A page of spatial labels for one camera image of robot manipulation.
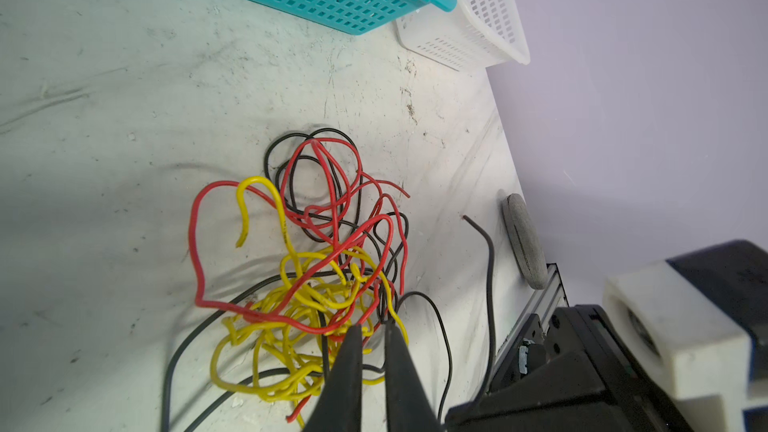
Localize short black cable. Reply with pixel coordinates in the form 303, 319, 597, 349
460, 214, 498, 400

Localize red cable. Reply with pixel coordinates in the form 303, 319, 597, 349
188, 137, 412, 424

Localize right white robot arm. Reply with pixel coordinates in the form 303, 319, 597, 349
602, 240, 767, 431

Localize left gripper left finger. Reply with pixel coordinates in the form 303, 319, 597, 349
303, 325, 363, 432

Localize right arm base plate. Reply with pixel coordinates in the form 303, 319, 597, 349
445, 305, 691, 431

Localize long black cable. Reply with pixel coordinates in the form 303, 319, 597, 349
160, 127, 454, 432

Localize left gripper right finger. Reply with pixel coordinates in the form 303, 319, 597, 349
384, 322, 440, 432

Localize yellow cable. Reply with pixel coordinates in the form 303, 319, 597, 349
208, 176, 410, 430

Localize right white plastic basket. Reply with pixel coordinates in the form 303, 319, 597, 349
396, 0, 531, 71

